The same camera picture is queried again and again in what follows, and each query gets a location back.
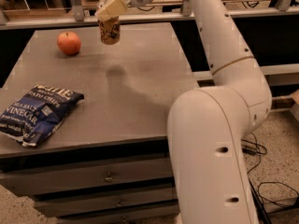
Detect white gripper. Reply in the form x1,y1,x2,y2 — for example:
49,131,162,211
95,0,152,21

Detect orange gold soda can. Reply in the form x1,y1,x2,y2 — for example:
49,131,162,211
99,18,121,45

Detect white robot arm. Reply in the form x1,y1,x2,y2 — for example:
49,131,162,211
95,0,272,224

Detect red apple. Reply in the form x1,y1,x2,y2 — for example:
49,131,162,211
57,32,81,56

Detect blue chip bag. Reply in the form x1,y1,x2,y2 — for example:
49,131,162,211
0,85,84,147

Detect grey drawer cabinet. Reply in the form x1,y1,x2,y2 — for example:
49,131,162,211
0,23,196,224

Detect top drawer knob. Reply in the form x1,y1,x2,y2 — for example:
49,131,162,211
104,172,114,183

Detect drawer knob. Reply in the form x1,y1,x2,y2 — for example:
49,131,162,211
104,172,114,183
116,200,123,207

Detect middle drawer knob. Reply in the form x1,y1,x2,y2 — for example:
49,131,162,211
116,200,123,207

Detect black power adapter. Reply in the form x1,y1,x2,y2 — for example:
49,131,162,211
242,147,257,156

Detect black pole on floor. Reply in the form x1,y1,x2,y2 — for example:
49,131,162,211
249,183,272,224

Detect metal railing frame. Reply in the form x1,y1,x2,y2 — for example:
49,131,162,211
0,0,291,30

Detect black cable on floor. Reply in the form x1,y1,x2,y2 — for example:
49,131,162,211
241,133,299,224

